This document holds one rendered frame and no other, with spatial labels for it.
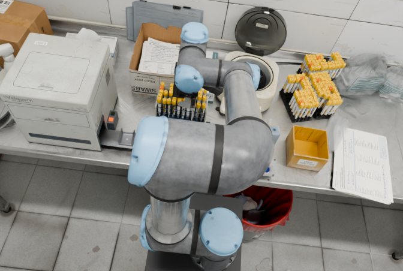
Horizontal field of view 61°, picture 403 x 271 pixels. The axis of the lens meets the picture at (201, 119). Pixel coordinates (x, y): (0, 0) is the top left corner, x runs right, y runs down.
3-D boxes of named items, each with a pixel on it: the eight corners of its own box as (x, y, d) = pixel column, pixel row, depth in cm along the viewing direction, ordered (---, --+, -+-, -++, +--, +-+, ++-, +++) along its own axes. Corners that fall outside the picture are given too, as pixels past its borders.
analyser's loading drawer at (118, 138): (92, 145, 127) (89, 138, 123) (96, 130, 131) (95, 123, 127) (147, 152, 128) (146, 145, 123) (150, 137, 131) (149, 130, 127)
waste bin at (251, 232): (207, 246, 198) (218, 222, 161) (212, 187, 219) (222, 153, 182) (272, 253, 199) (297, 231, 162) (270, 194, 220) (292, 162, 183)
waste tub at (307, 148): (285, 166, 132) (293, 154, 124) (285, 138, 140) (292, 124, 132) (319, 172, 132) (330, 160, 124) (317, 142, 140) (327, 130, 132)
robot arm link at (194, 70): (217, 79, 85) (220, 48, 91) (173, 74, 85) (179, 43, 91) (214, 99, 92) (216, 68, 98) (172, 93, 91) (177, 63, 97)
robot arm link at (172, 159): (193, 260, 94) (222, 176, 49) (139, 254, 93) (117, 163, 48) (197, 217, 101) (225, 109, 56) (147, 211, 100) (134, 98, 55)
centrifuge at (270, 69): (209, 113, 143) (213, 94, 133) (224, 63, 160) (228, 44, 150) (265, 127, 142) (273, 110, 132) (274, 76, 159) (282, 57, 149)
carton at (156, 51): (130, 93, 145) (127, 69, 132) (143, 46, 161) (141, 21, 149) (188, 101, 146) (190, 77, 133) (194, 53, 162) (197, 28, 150)
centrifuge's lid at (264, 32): (240, 3, 134) (243, -6, 139) (228, 54, 153) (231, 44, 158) (294, 16, 133) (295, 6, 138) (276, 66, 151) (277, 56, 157)
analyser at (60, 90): (26, 142, 127) (-6, 92, 103) (51, 86, 143) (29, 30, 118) (108, 153, 128) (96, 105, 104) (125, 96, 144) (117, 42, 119)
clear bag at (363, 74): (337, 98, 155) (356, 71, 139) (322, 70, 164) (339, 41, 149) (387, 93, 159) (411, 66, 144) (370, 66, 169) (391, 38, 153)
